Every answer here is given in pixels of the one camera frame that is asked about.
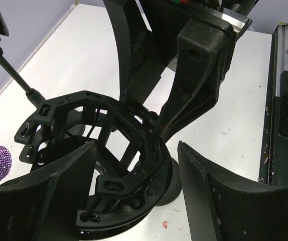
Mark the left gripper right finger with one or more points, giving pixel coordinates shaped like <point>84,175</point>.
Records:
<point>222,205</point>

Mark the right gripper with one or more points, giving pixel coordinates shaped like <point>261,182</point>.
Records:
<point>205,50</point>

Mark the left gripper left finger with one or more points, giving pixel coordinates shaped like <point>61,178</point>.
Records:
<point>43,204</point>

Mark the black shock-mount desk stand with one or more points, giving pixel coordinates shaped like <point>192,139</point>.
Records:
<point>136,171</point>

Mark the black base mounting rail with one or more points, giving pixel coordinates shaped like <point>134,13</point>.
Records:
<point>273,168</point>

